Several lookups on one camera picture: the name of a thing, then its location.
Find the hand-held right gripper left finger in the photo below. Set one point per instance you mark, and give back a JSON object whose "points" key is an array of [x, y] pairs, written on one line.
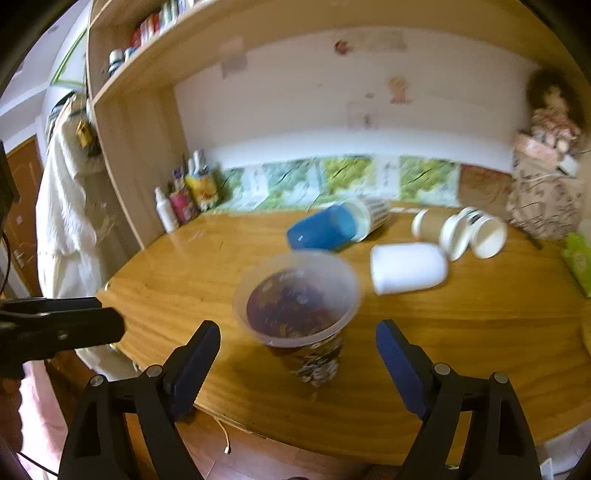
{"points": [[194, 369]]}

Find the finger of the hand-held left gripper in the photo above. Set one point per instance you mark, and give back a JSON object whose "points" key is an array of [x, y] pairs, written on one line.
{"points": [[69, 327]]}

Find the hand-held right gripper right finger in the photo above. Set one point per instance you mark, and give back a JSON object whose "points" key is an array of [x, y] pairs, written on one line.
{"points": [[399, 364]]}

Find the patterned clear plastic cup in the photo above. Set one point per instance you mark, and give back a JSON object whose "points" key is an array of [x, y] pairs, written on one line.
{"points": [[295, 300]]}

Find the large white foam cup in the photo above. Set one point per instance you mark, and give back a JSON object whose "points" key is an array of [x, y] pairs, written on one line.
{"points": [[408, 267]]}

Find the white cup with dark print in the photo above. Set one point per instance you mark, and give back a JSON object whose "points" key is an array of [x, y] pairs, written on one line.
{"points": [[455, 235]]}

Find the brown paper cup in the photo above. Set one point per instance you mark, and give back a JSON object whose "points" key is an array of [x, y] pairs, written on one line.
{"points": [[431, 226]]}

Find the striped white paper cup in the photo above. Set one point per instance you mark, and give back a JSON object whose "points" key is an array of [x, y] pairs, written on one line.
{"points": [[374, 214]]}

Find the blue plastic cup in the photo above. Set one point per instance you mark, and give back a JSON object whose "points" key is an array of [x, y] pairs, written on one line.
{"points": [[314, 230]]}

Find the brown wooden door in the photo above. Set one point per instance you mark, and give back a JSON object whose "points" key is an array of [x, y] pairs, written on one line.
{"points": [[25, 194]]}

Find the white hanging garment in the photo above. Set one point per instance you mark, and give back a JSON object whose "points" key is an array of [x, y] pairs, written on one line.
{"points": [[62, 207]]}

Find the yellow hanging tag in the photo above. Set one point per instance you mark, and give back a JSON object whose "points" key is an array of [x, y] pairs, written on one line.
{"points": [[84, 134]]}

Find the wooden shelf unit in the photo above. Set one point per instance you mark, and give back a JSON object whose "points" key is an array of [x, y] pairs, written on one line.
{"points": [[134, 138]]}

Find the white spray bottle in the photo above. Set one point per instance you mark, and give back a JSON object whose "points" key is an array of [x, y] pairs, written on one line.
{"points": [[165, 212]]}

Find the pink packet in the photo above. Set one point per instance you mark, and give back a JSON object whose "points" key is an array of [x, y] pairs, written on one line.
{"points": [[183, 205]]}

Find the yellow packet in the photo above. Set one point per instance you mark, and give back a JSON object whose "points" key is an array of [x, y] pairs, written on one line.
{"points": [[203, 187]]}

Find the green packet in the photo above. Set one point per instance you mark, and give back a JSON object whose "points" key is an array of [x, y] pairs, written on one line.
{"points": [[579, 263]]}

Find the row of books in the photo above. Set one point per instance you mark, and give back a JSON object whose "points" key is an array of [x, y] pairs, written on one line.
{"points": [[157, 21]]}

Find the doll in floral dress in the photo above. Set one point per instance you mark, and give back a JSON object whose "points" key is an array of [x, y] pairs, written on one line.
{"points": [[547, 184]]}

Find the green patterned wall sheet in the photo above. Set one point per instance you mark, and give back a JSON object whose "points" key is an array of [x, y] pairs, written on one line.
{"points": [[341, 180]]}

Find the cartoon wall sticker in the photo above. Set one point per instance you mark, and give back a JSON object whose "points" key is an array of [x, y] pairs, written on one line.
{"points": [[399, 90]]}

